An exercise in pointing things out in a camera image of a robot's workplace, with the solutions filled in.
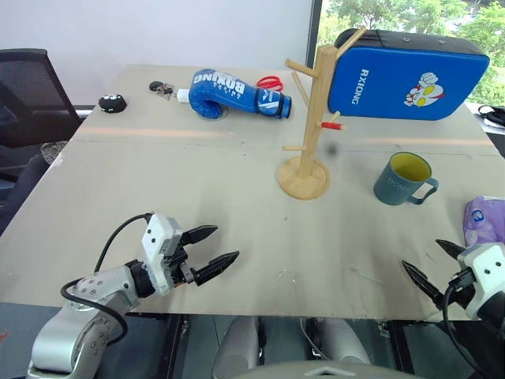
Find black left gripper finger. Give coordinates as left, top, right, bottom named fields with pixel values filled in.
left=181, top=224, right=219, bottom=247
left=192, top=250, right=241, bottom=287

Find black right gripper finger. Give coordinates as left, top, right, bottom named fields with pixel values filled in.
left=435, top=238, right=469, bottom=262
left=401, top=259, right=447, bottom=312

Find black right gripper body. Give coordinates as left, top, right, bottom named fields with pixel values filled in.
left=443, top=268, right=477, bottom=313

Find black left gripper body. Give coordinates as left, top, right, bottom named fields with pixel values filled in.
left=163, top=233, right=198, bottom=289

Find blue mug yellow inside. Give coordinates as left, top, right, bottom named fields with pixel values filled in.
left=372, top=152, right=440, bottom=208

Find wooden mug tree stand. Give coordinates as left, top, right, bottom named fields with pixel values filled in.
left=276, top=26, right=368, bottom=201

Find purple plastic bag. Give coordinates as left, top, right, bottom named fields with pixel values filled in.
left=462, top=195, right=505, bottom=248

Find silver robot leg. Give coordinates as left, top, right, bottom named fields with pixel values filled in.
left=320, top=317, right=372, bottom=367
left=211, top=315, right=262, bottom=379

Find grey robot chest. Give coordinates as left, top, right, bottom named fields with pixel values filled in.
left=242, top=358, right=429, bottom=379

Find blue boxing glove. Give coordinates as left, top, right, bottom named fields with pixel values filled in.
left=188, top=69, right=294, bottom=120

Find bunch of keys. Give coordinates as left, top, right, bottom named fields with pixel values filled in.
left=148, top=80, right=175, bottom=99

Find black round pouch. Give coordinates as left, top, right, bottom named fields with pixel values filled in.
left=98, top=93, right=129, bottom=114

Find red scissors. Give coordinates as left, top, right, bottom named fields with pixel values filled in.
left=256, top=75, right=286, bottom=93

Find grey fabric piece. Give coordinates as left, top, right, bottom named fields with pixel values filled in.
left=39, top=141, right=70, bottom=166

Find dark blue seat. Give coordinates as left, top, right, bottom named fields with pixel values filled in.
left=0, top=152, right=51, bottom=235

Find blue kick pad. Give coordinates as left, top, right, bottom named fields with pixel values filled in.
left=327, top=28, right=492, bottom=122

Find black office chair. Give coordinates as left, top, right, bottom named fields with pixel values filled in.
left=0, top=48, right=83, bottom=149

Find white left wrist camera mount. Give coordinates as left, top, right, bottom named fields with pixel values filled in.
left=140, top=213, right=184, bottom=296

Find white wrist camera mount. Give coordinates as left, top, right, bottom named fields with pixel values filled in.
left=140, top=213, right=184, bottom=296
left=456, top=242, right=505, bottom=321

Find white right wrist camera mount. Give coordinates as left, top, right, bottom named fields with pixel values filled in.
left=456, top=242, right=505, bottom=321

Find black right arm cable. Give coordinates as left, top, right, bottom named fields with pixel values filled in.
left=441, top=276, right=491, bottom=379

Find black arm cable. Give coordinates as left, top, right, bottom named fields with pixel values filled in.
left=441, top=276, right=491, bottom=379
left=60, top=212, right=154, bottom=345

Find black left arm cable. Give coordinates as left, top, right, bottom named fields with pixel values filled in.
left=60, top=212, right=154, bottom=345

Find black strap bundle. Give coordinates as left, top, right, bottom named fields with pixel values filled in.
left=477, top=103, right=505, bottom=128

